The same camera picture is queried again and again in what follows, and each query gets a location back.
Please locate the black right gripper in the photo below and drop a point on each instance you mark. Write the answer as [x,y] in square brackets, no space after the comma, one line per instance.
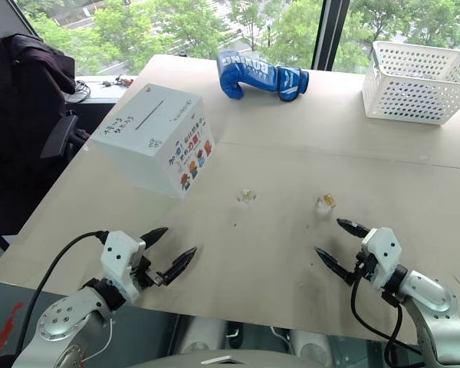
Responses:
[366,266]

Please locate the dark jacket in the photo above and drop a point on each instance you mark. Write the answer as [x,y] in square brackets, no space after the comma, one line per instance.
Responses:
[23,92]

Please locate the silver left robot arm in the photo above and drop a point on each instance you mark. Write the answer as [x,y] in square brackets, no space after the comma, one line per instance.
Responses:
[67,320]

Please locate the small candy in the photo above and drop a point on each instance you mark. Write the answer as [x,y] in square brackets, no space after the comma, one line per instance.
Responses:
[246,196]
[326,201]

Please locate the white cardboard ballot box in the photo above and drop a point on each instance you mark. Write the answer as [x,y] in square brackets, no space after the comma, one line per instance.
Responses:
[155,138]

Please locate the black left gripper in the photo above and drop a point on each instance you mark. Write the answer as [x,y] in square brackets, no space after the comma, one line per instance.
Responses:
[147,274]

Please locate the white perforated plastic basket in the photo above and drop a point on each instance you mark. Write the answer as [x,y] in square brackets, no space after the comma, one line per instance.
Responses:
[416,84]

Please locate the dark window frame post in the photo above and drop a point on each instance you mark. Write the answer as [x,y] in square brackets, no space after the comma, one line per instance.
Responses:
[331,32]

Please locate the black office chair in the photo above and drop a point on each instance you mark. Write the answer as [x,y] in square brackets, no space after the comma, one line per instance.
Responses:
[59,134]

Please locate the grey rounded shape under table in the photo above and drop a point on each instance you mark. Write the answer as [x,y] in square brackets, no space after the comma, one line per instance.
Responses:
[201,335]
[308,347]

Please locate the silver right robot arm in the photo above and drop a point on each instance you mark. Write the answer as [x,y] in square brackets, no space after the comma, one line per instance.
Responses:
[433,310]

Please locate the grey robot torso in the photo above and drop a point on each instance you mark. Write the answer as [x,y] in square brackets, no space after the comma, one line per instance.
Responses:
[214,359]

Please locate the small clutter on windowsill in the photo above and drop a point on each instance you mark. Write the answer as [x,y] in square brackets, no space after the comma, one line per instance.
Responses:
[119,81]

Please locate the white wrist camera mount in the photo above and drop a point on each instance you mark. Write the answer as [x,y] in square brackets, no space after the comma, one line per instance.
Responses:
[119,255]
[383,253]

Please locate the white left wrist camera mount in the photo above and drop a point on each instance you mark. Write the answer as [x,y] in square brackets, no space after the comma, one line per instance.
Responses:
[119,255]

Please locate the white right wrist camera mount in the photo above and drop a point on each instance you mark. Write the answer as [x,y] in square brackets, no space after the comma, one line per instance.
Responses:
[383,253]

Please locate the blue boxing glove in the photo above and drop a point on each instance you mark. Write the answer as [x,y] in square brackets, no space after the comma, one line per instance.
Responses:
[258,76]

